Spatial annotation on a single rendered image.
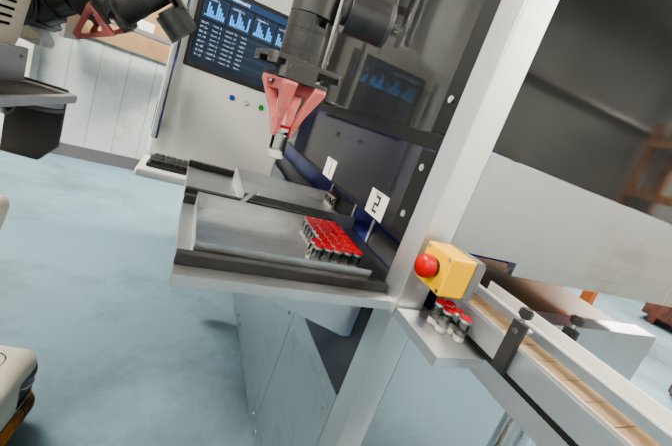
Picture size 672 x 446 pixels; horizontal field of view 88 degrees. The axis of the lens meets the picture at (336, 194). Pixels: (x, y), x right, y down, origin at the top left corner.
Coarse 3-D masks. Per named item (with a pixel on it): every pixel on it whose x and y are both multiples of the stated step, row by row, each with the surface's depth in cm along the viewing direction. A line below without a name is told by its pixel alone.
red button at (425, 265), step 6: (420, 258) 59; (426, 258) 58; (432, 258) 58; (414, 264) 60; (420, 264) 58; (426, 264) 57; (432, 264) 57; (420, 270) 58; (426, 270) 57; (432, 270) 57; (420, 276) 59; (426, 276) 58; (432, 276) 58
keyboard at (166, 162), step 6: (150, 156) 129; (156, 156) 127; (162, 156) 130; (168, 156) 133; (150, 162) 122; (156, 162) 124; (162, 162) 123; (168, 162) 125; (174, 162) 128; (180, 162) 131; (186, 162) 133; (162, 168) 122; (168, 168) 123; (174, 168) 125; (180, 168) 127; (186, 168) 126
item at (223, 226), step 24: (216, 216) 78; (240, 216) 84; (264, 216) 87; (288, 216) 89; (192, 240) 62; (216, 240) 67; (240, 240) 71; (264, 240) 75; (288, 240) 80; (288, 264) 64; (312, 264) 65; (336, 264) 67
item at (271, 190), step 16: (240, 176) 116; (256, 176) 118; (240, 192) 96; (272, 192) 114; (288, 192) 121; (304, 192) 125; (320, 192) 127; (288, 208) 97; (304, 208) 99; (320, 208) 116; (352, 224) 106
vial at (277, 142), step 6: (282, 132) 47; (288, 132) 48; (276, 138) 47; (282, 138) 47; (270, 144) 48; (276, 144) 47; (282, 144) 48; (270, 150) 48; (276, 150) 48; (282, 150) 48; (270, 156) 48; (276, 156) 48; (282, 156) 49
